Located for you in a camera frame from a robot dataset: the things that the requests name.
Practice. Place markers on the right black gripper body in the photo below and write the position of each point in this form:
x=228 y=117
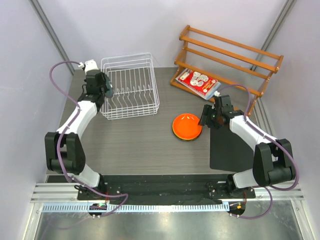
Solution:
x=213 y=121

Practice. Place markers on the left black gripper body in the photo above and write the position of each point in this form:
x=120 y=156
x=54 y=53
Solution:
x=103 y=87

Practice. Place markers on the orange plate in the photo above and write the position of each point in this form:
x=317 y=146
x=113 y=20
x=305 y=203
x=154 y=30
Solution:
x=187 y=123

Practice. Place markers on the dark teal plate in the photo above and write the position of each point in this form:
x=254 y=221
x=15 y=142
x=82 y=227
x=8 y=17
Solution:
x=108 y=87

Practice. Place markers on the lime green plate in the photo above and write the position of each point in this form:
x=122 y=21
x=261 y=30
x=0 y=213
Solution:
x=184 y=136

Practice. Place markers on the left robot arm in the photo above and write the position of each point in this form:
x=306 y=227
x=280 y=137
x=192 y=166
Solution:
x=64 y=145

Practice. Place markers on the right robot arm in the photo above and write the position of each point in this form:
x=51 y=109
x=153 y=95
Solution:
x=273 y=162

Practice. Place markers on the orange wooden shelf rack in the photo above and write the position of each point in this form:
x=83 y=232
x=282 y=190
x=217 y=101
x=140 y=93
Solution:
x=228 y=61

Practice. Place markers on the blue mesh zip pouch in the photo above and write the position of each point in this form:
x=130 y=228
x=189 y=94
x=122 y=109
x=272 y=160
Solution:
x=212 y=91

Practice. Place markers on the red comic book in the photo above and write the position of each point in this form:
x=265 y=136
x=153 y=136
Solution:
x=197 y=81

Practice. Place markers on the black clipboard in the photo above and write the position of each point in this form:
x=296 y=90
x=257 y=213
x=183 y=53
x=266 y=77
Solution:
x=228 y=152

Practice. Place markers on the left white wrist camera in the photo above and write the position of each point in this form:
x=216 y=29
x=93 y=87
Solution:
x=88 y=65

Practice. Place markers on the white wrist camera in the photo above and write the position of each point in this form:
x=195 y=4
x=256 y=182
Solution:
x=217 y=94
x=88 y=65

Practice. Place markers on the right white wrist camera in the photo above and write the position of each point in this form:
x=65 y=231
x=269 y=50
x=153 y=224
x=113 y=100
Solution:
x=217 y=94

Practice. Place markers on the white wire dish rack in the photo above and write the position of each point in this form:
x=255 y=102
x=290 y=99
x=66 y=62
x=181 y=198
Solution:
x=135 y=92

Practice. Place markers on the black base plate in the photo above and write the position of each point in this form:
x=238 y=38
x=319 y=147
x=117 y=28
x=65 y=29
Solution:
x=167 y=190

